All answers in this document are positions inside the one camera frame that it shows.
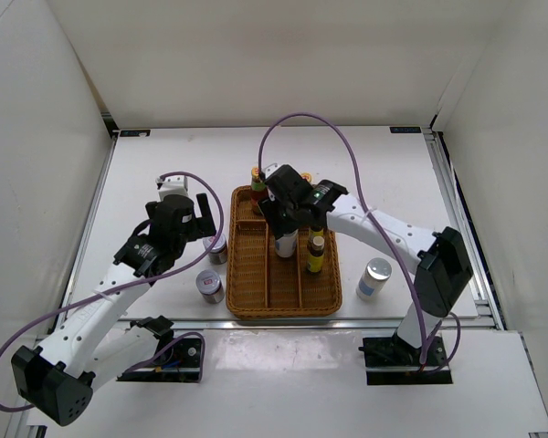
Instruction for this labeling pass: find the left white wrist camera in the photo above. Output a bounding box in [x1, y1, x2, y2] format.
[156, 176, 189, 201]

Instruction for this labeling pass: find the purple cable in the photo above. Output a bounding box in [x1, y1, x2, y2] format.
[0, 171, 224, 413]
[258, 112, 461, 376]

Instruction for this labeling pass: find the left black corner label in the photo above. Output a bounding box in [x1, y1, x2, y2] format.
[119, 130, 151, 138]

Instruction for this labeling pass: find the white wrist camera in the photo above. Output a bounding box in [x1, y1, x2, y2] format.
[156, 176, 189, 201]
[259, 162, 279, 180]

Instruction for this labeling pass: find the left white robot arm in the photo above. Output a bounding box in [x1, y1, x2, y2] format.
[11, 193, 216, 426]

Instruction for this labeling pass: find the small yellow-label bottle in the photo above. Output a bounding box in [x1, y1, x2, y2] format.
[310, 225, 324, 237]
[306, 235, 325, 274]

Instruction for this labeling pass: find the white silver-lid canister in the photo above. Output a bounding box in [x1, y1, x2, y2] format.
[356, 257, 392, 300]
[275, 230, 298, 258]

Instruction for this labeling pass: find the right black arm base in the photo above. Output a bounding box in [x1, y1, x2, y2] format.
[358, 336, 453, 386]

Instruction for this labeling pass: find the tall chili sauce bottle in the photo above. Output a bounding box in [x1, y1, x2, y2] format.
[301, 172, 312, 183]
[250, 167, 269, 214]

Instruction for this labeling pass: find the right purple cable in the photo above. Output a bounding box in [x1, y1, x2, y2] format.
[258, 112, 461, 376]

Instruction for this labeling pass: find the black corner label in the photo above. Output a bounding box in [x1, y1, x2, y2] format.
[119, 130, 151, 138]
[389, 126, 422, 134]

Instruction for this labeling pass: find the dark glass jar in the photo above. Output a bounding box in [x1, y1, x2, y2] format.
[203, 235, 227, 265]
[195, 269, 225, 304]

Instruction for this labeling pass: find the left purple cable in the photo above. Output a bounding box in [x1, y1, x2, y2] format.
[0, 171, 224, 413]

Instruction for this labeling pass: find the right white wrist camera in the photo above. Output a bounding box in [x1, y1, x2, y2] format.
[259, 162, 279, 180]

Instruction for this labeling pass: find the brown wicker divided basket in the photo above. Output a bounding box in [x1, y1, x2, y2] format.
[226, 185, 343, 319]

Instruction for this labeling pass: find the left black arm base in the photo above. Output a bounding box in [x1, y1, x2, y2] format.
[116, 332, 206, 383]

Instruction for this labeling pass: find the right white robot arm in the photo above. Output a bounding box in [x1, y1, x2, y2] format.
[258, 164, 473, 365]

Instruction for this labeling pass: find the right black corner label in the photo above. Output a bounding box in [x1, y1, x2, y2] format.
[389, 126, 422, 134]

